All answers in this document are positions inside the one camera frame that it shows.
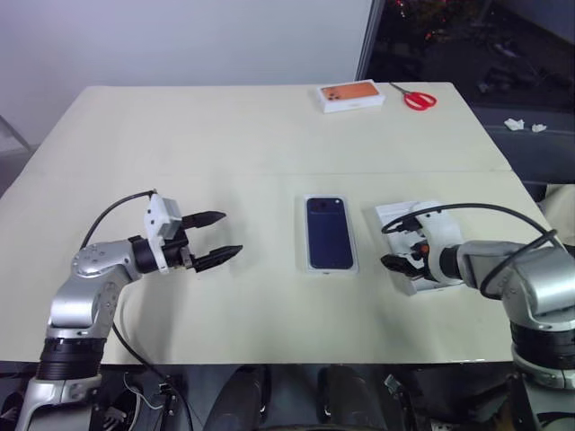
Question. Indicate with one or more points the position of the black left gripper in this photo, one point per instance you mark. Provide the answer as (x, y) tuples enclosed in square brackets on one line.
[(177, 253)]

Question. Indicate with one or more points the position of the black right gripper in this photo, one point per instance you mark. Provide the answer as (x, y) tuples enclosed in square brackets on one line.
[(423, 262)]

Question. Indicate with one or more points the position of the dark blue smartphone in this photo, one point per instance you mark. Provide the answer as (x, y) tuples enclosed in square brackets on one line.
[(329, 233)]

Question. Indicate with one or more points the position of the white phone box base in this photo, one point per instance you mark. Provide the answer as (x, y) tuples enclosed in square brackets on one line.
[(302, 233)]

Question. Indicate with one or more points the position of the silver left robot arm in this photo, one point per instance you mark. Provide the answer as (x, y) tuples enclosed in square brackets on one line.
[(85, 292)]

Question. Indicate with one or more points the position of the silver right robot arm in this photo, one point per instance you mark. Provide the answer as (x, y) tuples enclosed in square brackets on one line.
[(534, 287)]

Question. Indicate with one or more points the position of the crumpled white paper scrap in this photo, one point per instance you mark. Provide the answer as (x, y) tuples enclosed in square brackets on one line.
[(514, 124), (539, 128)]

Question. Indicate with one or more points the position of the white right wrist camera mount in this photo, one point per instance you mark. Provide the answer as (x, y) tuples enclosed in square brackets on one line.
[(442, 231)]

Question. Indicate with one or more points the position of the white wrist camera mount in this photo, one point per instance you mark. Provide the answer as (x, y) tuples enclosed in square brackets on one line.
[(442, 231), (161, 215)]

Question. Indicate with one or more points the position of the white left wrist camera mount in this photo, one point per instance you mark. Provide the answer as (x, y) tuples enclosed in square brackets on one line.
[(161, 215)]

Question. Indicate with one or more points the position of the grey partition post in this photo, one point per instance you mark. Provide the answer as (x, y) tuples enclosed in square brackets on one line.
[(369, 36)]

